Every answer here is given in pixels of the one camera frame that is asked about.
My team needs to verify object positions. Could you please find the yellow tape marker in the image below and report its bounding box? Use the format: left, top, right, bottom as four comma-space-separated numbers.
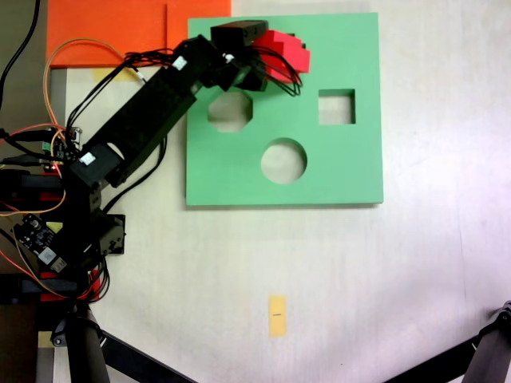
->
267, 294, 288, 339

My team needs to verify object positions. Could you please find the thick black cable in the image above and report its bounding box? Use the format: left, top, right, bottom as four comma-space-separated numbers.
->
0, 0, 42, 116

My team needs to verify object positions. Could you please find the black arm wire bundle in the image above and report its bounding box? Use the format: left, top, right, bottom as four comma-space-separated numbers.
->
65, 46, 180, 135

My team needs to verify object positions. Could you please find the black red table clamp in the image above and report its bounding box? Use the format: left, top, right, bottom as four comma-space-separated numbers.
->
0, 270, 103, 304
0, 169, 69, 203

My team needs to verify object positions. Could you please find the black gripper wire loop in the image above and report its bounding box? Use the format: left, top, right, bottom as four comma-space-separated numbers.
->
249, 45, 303, 97

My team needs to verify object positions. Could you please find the black tripod leg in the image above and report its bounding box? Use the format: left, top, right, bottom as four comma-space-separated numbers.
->
50, 310, 112, 383
462, 299, 511, 383

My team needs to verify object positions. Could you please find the black circuit board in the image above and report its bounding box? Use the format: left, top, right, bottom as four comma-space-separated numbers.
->
11, 213, 69, 276

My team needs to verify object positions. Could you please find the thin red wire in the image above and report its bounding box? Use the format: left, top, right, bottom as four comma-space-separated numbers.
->
0, 123, 67, 145

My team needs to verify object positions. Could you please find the thin orange wire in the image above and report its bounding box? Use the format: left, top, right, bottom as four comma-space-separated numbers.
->
42, 38, 129, 176

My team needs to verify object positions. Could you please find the green circuit board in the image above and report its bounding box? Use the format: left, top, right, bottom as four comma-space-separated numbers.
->
41, 126, 85, 172

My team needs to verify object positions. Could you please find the textured orange flat plate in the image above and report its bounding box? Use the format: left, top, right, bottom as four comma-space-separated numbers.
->
46, 0, 168, 68

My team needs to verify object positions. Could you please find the long yellow tape strip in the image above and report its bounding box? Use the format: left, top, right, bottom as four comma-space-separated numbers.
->
92, 66, 141, 83

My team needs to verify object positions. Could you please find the red cross columnar block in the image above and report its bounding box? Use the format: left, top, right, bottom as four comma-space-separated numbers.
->
252, 30, 312, 84

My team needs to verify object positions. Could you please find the black USB cable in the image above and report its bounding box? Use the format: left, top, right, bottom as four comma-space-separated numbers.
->
0, 154, 52, 167

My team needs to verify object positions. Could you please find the green shape hole board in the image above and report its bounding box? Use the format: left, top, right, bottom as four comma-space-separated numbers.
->
185, 11, 385, 208

